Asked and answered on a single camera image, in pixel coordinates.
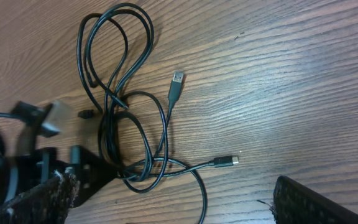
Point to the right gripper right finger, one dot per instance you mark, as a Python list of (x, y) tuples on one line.
[(295, 203)]

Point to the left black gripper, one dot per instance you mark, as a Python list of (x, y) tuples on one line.
[(31, 166)]

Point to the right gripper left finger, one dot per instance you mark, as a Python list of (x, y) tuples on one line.
[(49, 202)]

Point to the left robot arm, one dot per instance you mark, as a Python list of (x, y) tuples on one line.
[(5, 165)]

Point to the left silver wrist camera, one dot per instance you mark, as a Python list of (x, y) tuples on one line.
[(56, 119)]

